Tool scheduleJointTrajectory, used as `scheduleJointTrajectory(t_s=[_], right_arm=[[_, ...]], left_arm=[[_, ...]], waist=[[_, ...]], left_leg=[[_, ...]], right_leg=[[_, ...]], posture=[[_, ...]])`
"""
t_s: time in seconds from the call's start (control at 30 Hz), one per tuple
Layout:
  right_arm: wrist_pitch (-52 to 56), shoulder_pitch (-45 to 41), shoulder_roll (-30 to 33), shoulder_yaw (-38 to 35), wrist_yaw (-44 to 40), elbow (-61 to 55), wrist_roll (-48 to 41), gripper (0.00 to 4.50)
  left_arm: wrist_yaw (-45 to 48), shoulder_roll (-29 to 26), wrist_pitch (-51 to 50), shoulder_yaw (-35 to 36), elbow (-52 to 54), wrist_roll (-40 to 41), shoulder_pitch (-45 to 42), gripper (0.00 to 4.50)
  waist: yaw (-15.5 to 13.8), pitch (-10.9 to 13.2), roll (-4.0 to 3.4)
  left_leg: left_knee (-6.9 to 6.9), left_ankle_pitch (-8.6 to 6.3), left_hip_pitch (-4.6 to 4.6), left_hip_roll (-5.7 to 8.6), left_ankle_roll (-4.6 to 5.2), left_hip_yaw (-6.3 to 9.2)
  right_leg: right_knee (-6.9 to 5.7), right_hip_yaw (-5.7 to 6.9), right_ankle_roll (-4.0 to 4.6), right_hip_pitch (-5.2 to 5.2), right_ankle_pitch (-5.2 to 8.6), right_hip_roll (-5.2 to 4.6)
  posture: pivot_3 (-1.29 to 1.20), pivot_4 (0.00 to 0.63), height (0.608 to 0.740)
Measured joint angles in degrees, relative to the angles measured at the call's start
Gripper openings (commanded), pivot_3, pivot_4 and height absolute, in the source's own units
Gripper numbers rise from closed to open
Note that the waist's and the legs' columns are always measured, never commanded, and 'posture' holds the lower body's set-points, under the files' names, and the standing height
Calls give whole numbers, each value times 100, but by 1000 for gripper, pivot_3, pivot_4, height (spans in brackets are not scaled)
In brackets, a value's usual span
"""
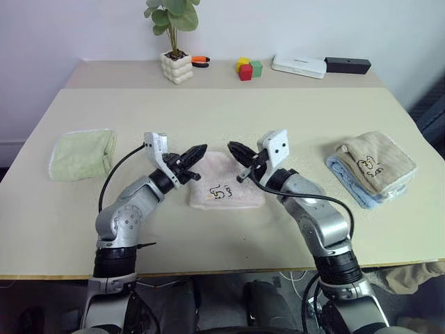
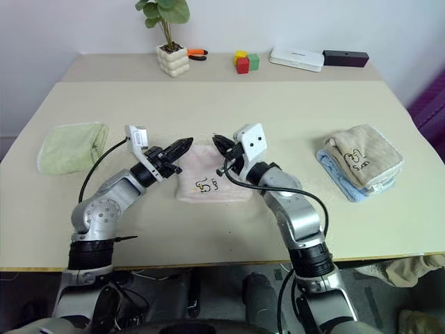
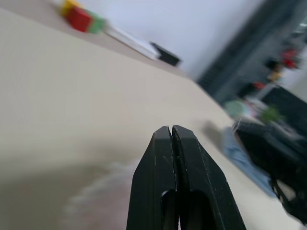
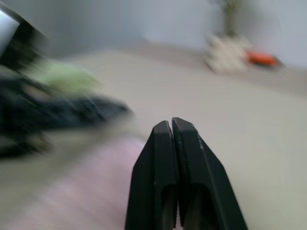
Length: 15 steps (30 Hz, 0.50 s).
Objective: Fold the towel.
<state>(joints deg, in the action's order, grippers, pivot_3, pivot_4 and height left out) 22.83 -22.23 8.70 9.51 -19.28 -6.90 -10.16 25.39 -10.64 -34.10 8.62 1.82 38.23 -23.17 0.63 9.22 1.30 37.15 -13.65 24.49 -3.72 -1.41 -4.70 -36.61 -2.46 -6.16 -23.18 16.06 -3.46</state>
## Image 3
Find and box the blue cloth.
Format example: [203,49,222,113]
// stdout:
[221,126,279,198]

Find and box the pink towel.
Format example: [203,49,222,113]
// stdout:
[63,158,136,230]

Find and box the green cube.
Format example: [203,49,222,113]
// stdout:
[87,13,107,35]

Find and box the flat white box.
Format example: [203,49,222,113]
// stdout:
[104,23,162,61]

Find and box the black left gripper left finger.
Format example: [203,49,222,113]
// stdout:
[126,126,179,230]

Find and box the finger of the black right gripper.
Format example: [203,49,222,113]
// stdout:
[233,119,307,183]

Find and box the yellow cube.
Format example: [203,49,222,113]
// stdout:
[59,0,82,18]

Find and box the red cube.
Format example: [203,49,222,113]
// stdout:
[68,5,93,33]

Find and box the long black box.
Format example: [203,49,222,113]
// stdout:
[149,41,182,68]

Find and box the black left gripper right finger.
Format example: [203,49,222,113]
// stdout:
[172,124,248,230]

